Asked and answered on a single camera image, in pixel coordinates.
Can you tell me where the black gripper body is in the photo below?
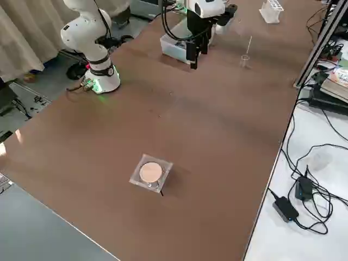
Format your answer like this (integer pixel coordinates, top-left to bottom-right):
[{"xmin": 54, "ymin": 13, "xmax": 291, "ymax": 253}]
[{"xmin": 187, "ymin": 11, "xmax": 218, "ymax": 40}]

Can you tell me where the glass test tube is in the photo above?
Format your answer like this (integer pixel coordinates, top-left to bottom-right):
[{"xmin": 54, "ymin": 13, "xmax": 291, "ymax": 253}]
[{"xmin": 245, "ymin": 34, "xmax": 254, "ymax": 55}]

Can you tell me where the clear plastic storage box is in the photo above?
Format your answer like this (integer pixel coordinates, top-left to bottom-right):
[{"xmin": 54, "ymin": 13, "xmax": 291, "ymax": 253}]
[{"xmin": 159, "ymin": 18, "xmax": 218, "ymax": 65}]

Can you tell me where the white test tube rack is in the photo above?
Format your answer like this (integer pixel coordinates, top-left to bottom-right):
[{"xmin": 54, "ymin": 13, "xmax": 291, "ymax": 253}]
[{"xmin": 258, "ymin": 0, "xmax": 284, "ymax": 24}]

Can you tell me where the flat black device box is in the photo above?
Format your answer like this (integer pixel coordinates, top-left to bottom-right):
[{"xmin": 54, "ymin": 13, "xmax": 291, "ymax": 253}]
[{"xmin": 308, "ymin": 91, "xmax": 348, "ymax": 112}]

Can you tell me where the stack of books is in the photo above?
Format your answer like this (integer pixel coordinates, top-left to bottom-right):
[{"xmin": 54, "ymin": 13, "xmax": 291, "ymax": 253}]
[{"xmin": 320, "ymin": 66, "xmax": 348, "ymax": 96}]

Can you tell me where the metal tripod stand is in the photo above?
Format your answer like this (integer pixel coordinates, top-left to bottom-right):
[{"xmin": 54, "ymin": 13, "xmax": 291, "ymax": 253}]
[{"xmin": 144, "ymin": 179, "xmax": 175, "ymax": 197}]

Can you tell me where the beige curtain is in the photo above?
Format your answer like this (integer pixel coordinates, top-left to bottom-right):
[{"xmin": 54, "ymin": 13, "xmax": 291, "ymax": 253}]
[{"xmin": 0, "ymin": 0, "xmax": 69, "ymax": 82}]

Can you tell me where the black power adapter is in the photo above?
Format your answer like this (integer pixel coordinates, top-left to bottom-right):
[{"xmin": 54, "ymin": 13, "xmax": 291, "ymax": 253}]
[
  {"xmin": 272, "ymin": 196, "xmax": 300, "ymax": 224},
  {"xmin": 295, "ymin": 175, "xmax": 315, "ymax": 202}
]

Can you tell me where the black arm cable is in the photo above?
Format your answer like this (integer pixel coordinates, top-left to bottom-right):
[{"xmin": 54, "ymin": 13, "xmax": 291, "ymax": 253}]
[{"xmin": 160, "ymin": 0, "xmax": 196, "ymax": 41}]

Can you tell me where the aluminium frame post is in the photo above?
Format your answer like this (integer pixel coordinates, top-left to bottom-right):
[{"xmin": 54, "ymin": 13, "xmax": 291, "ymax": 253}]
[{"xmin": 293, "ymin": 0, "xmax": 348, "ymax": 89}]

